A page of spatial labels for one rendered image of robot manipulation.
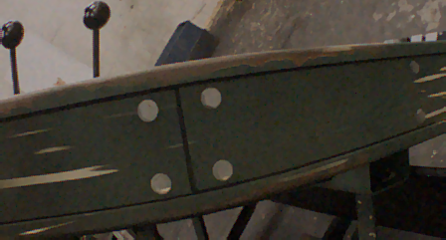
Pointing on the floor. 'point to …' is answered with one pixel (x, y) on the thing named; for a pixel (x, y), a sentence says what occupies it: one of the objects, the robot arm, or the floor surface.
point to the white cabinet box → (46, 66)
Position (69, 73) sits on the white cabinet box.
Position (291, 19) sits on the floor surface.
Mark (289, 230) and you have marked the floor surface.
